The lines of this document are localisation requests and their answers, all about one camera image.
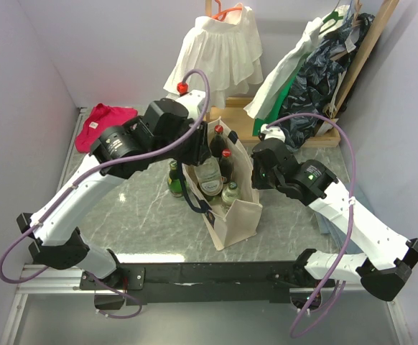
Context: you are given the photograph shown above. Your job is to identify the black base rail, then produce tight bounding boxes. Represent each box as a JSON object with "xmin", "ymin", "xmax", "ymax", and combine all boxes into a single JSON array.
[{"xmin": 79, "ymin": 260, "xmax": 339, "ymax": 310}]

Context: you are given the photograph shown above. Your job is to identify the clear glass bottle green cap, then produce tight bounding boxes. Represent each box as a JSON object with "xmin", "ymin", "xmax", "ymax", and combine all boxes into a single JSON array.
[
  {"xmin": 194, "ymin": 156, "xmax": 223, "ymax": 196},
  {"xmin": 221, "ymin": 181, "xmax": 240, "ymax": 211}
]

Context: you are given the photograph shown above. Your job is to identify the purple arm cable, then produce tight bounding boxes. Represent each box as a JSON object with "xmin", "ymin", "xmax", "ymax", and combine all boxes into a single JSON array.
[
  {"xmin": 0, "ymin": 69, "xmax": 210, "ymax": 321},
  {"xmin": 264, "ymin": 113, "xmax": 357, "ymax": 339}
]

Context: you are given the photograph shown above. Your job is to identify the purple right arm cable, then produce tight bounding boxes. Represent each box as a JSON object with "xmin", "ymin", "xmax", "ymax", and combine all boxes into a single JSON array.
[{"xmin": 264, "ymin": 113, "xmax": 357, "ymax": 339}]

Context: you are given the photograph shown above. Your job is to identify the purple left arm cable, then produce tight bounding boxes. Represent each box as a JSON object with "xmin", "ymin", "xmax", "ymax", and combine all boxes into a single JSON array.
[{"xmin": 0, "ymin": 69, "xmax": 210, "ymax": 321}]

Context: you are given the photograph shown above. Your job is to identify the large cola bottle red cap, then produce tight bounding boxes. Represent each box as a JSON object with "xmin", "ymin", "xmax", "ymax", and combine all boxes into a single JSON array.
[{"xmin": 209, "ymin": 124, "xmax": 228, "ymax": 160}]

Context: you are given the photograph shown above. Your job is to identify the orange clothes hanger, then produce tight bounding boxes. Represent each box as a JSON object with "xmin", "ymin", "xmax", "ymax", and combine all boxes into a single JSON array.
[{"xmin": 208, "ymin": 0, "xmax": 243, "ymax": 21}]

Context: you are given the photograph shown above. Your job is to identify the beige canvas tote bag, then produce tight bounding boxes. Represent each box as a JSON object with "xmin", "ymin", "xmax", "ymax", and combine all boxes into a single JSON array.
[{"xmin": 182, "ymin": 119, "xmax": 263, "ymax": 251}]

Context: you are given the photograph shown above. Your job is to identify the dark blue patterned garment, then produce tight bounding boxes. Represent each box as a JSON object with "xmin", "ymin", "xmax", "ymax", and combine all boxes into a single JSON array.
[{"xmin": 259, "ymin": 12, "xmax": 375, "ymax": 152}]

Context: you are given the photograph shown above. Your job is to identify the wooden clothes rack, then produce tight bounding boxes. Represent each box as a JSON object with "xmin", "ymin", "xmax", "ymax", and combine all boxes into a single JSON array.
[{"xmin": 204, "ymin": 0, "xmax": 400, "ymax": 148}]

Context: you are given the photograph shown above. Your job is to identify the green clothes hanger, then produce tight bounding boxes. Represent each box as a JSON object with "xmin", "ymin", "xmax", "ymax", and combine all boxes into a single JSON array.
[{"xmin": 320, "ymin": 10, "xmax": 343, "ymax": 34}]

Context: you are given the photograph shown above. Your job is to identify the small cola bottle red cap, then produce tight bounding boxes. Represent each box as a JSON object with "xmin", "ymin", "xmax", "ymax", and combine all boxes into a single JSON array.
[{"xmin": 219, "ymin": 149, "xmax": 233, "ymax": 185}]

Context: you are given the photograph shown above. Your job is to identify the white shirt on hanger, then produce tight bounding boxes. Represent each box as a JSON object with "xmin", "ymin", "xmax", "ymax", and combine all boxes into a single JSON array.
[{"xmin": 243, "ymin": 16, "xmax": 325, "ymax": 120}]

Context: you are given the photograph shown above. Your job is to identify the green garment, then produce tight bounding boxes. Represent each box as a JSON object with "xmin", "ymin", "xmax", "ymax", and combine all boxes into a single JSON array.
[{"xmin": 252, "ymin": 73, "xmax": 297, "ymax": 137}]

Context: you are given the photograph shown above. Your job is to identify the white ruffled dress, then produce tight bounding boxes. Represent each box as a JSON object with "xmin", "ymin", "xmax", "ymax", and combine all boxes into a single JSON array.
[{"xmin": 164, "ymin": 3, "xmax": 264, "ymax": 109}]

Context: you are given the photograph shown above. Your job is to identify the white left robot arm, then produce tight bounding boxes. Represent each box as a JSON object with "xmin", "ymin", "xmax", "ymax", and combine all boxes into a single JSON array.
[{"xmin": 18, "ymin": 91, "xmax": 210, "ymax": 289}]

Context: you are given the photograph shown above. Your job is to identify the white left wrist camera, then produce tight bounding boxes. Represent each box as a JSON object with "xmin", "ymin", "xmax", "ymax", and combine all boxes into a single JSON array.
[{"xmin": 177, "ymin": 82, "xmax": 206, "ymax": 120}]

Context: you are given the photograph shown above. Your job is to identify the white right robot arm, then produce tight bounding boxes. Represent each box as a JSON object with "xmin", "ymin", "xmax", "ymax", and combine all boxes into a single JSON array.
[{"xmin": 251, "ymin": 138, "xmax": 418, "ymax": 301}]

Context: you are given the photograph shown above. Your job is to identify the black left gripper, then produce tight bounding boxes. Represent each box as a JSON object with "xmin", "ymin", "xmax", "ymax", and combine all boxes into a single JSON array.
[{"xmin": 152, "ymin": 117, "xmax": 213, "ymax": 166}]

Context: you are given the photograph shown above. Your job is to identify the green glass bottle gold cap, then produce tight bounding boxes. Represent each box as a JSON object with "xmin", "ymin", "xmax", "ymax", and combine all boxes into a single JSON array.
[{"xmin": 167, "ymin": 160, "xmax": 183, "ymax": 198}]

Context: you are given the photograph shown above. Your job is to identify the folded pink shirt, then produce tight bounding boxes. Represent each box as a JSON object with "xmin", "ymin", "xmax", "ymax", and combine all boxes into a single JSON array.
[{"xmin": 75, "ymin": 103, "xmax": 138, "ymax": 153}]

